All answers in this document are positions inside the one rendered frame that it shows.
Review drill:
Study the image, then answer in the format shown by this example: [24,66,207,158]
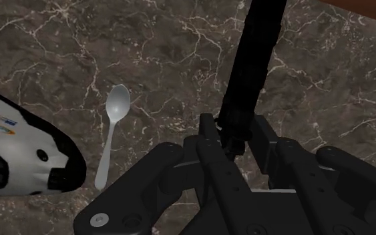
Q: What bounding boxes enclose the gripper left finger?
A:
[73,112,260,235]

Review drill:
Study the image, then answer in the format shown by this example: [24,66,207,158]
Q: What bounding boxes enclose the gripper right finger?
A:
[248,113,376,235]

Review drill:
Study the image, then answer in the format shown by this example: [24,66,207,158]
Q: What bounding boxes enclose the long black rod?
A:
[216,0,288,161]

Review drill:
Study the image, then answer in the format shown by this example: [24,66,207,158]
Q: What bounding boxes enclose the grey spoon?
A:
[94,83,132,191]

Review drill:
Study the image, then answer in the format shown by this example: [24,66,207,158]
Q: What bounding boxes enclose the white and black shuttle toy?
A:
[0,82,87,197]

